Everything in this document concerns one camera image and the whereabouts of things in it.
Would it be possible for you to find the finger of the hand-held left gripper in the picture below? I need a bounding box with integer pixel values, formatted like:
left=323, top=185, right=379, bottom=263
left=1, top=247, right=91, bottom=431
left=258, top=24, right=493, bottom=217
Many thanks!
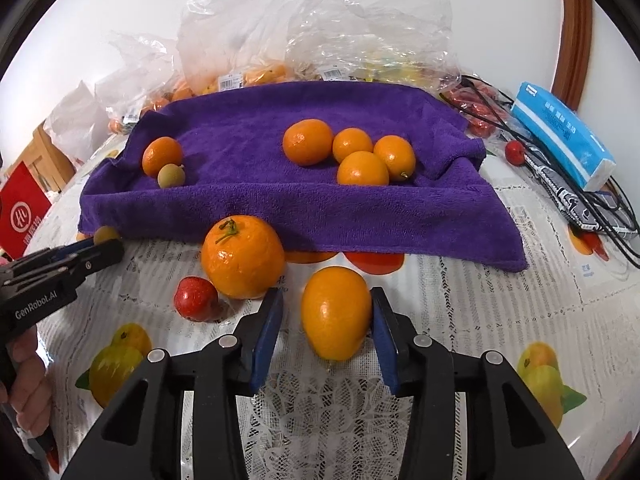
left=12, top=237, right=98, bottom=263
left=30, top=239, right=125, bottom=286

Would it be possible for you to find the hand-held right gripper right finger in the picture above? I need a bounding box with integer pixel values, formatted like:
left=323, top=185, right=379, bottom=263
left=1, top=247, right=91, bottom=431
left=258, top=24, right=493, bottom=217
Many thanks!
left=370, top=286, right=586, bottom=480

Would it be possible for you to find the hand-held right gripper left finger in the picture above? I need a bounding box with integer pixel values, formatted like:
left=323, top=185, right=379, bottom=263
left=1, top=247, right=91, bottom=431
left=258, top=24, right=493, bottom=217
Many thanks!
left=60, top=289, right=286, bottom=480

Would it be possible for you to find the oval orange kumquat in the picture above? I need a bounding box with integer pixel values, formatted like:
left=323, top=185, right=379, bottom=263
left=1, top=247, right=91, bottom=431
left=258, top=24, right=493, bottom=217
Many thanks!
left=301, top=266, right=374, bottom=362

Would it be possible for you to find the person's left hand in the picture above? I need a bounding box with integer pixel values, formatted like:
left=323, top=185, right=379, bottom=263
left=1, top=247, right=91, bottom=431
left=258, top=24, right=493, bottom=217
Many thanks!
left=0, top=327, right=53, bottom=437

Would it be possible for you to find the red box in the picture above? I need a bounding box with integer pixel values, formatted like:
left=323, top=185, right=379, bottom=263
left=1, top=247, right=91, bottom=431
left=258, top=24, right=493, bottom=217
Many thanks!
left=0, top=160, right=53, bottom=257

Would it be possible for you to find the large orange with stem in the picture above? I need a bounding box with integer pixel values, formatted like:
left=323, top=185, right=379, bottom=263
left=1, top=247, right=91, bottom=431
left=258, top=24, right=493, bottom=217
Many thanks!
left=201, top=215, right=286, bottom=300

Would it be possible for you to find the cardboard box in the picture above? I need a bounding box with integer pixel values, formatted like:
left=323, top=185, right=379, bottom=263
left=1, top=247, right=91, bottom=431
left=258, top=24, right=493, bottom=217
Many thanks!
left=32, top=125, right=81, bottom=193

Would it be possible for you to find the small orange kumquat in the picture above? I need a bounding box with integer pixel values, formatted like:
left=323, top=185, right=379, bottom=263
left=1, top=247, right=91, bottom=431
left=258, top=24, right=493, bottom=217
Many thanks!
left=337, top=151, right=390, bottom=187
left=332, top=128, right=374, bottom=163
left=373, top=135, right=417, bottom=182
left=142, top=136, right=184, bottom=178

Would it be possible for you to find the lace fruit-print tablecloth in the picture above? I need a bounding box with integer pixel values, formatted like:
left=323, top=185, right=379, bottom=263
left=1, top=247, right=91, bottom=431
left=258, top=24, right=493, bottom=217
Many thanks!
left=20, top=125, right=640, bottom=480

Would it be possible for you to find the white plastic bag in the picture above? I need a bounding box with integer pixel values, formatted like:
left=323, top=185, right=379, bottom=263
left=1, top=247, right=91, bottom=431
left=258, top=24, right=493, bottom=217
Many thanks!
left=47, top=80, right=108, bottom=161

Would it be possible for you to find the purple towel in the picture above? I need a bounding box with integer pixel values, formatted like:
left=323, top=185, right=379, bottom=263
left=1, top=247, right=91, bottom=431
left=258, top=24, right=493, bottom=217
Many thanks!
left=78, top=81, right=530, bottom=273

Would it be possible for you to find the orange mandarin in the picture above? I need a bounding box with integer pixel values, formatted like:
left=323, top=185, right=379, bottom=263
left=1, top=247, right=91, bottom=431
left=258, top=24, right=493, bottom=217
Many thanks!
left=282, top=119, right=334, bottom=166

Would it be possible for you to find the bag of red fruit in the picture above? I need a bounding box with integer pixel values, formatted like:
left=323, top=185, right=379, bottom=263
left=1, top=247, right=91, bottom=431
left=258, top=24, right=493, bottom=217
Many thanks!
left=445, top=82, right=512, bottom=137

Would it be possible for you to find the clear bag of mandarins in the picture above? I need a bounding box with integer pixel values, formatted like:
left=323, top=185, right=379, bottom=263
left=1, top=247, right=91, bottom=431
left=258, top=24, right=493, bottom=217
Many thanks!
left=177, top=0, right=321, bottom=97

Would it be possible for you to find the blue tissue pack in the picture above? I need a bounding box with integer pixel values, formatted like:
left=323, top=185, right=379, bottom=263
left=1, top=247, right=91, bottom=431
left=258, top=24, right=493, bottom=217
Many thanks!
left=511, top=81, right=617, bottom=192

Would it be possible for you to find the clear bag of yellow fruit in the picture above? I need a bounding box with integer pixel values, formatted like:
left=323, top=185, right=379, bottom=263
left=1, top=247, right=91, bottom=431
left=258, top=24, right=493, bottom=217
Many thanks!
left=284, top=0, right=462, bottom=92

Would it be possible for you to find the black white patterned strap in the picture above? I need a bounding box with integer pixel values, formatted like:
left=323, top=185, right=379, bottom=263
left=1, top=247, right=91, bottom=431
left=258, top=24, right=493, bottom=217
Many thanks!
left=522, top=150, right=617, bottom=232

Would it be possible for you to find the black cable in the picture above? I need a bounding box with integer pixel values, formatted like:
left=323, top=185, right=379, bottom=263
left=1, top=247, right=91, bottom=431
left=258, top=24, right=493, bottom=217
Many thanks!
left=440, top=75, right=640, bottom=267

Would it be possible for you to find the brown wooden door frame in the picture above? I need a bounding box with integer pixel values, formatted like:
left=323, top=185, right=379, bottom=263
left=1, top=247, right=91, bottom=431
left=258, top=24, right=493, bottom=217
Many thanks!
left=550, top=0, right=596, bottom=111

